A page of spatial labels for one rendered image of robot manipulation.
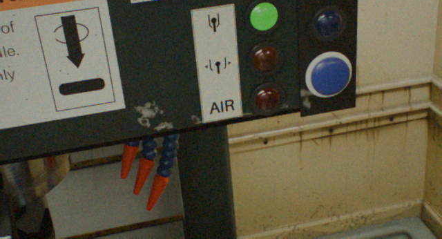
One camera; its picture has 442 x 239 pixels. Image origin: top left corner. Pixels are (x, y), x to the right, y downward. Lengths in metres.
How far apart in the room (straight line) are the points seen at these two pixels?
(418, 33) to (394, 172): 0.43
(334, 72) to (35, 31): 0.21
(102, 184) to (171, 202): 0.15
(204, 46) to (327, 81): 0.10
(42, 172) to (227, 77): 0.26
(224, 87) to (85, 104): 0.10
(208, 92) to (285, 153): 1.31
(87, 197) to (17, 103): 0.80
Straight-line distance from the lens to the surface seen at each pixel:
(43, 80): 0.43
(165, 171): 0.65
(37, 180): 0.64
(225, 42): 0.44
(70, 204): 1.24
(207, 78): 0.44
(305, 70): 0.46
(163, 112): 0.45
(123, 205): 1.25
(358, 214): 1.95
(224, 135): 1.25
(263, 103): 0.46
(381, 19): 1.69
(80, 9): 0.42
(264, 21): 0.43
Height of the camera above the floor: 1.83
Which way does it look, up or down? 27 degrees down
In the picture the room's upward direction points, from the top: 5 degrees counter-clockwise
